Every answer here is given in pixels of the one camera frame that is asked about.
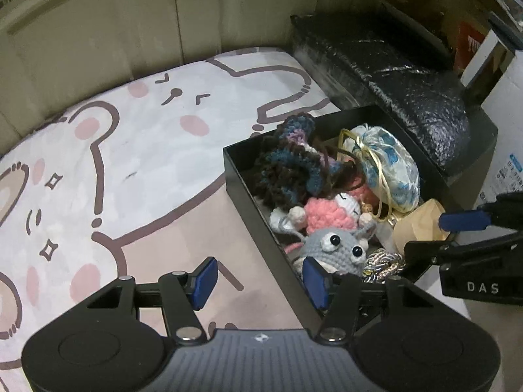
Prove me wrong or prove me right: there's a grey crochet mouse doll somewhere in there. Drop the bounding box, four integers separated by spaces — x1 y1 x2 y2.
286 222 374 276

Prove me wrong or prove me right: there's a cartoon bear printed blanket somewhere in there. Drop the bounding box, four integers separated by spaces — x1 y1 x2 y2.
0 47 342 392

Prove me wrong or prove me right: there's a glossy black box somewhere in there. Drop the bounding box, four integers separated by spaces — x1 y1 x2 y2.
443 108 499 213

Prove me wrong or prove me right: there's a pink crochet bunny doll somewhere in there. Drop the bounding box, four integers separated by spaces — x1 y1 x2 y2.
270 184 377 246

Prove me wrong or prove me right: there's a brown cardboard flap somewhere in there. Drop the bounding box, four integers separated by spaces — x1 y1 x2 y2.
380 0 462 60

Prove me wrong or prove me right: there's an oval wooden box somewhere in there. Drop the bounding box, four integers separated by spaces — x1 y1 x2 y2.
394 198 450 254

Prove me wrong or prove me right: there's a red printed box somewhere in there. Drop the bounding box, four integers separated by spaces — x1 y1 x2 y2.
458 22 489 70

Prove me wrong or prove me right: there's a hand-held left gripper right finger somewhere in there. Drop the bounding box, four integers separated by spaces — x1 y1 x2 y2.
303 256 444 344

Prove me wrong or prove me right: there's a grey tassel yarn bundle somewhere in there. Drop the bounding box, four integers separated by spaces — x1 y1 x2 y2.
360 249 407 282

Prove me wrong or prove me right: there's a black plastic wrapped package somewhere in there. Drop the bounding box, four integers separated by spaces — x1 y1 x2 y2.
290 6 470 172

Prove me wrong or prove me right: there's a dark multicolour crochet piece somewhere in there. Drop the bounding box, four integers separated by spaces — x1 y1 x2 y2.
249 114 368 209

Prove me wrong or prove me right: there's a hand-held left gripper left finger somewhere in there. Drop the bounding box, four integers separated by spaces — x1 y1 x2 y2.
77 256 219 344

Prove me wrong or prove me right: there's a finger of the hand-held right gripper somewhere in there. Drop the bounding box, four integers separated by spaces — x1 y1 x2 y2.
402 228 523 283
438 190 523 232

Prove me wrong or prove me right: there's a cream cabinet door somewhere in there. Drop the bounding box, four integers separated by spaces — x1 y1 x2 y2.
176 0 389 64
0 0 184 156

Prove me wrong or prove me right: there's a blue white drawstring pouch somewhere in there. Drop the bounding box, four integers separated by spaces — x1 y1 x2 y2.
339 124 421 221

